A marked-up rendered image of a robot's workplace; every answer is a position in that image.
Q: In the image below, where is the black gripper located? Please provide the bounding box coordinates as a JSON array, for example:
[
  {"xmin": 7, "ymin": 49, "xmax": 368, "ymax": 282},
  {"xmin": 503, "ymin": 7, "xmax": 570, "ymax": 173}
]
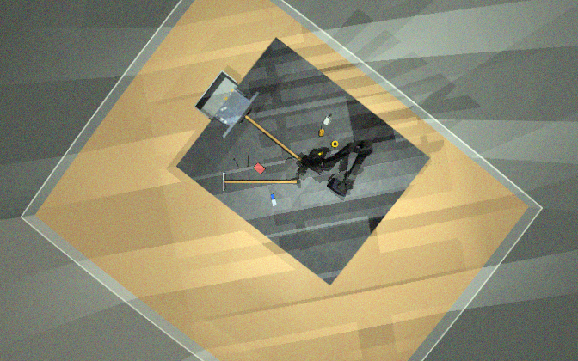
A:
[{"xmin": 298, "ymin": 150, "xmax": 318, "ymax": 175}]

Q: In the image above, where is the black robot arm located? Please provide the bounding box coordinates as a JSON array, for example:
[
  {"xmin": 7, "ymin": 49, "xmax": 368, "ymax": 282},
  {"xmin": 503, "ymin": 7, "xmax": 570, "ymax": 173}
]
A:
[{"xmin": 301, "ymin": 139, "xmax": 373, "ymax": 194}]

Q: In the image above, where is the red rectangular block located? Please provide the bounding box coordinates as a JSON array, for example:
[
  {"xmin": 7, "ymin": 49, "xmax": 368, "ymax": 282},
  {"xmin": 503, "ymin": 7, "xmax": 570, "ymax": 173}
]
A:
[{"xmin": 254, "ymin": 163, "xmax": 265, "ymax": 174}]

